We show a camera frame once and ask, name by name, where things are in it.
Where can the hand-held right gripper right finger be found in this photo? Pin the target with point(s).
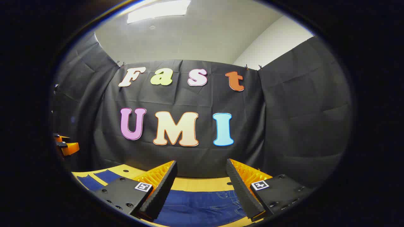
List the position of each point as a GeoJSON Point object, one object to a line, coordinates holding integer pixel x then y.
{"type": "Point", "coordinates": [241, 189]}

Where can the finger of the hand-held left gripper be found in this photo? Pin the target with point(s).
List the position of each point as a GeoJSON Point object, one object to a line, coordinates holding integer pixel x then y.
{"type": "Point", "coordinates": [61, 137]}
{"type": "Point", "coordinates": [71, 148]}

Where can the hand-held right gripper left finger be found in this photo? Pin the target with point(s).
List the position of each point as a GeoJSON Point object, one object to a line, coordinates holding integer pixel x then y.
{"type": "Point", "coordinates": [159, 192]}

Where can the blue denim jeans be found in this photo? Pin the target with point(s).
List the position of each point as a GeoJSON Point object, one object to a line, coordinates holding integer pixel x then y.
{"type": "Point", "coordinates": [195, 205]}

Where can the black backdrop cloth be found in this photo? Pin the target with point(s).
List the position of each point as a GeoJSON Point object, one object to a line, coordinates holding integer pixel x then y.
{"type": "Point", "coordinates": [284, 126]}

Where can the ceiling light panel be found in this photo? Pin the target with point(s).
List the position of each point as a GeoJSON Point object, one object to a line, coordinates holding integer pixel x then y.
{"type": "Point", "coordinates": [157, 11]}

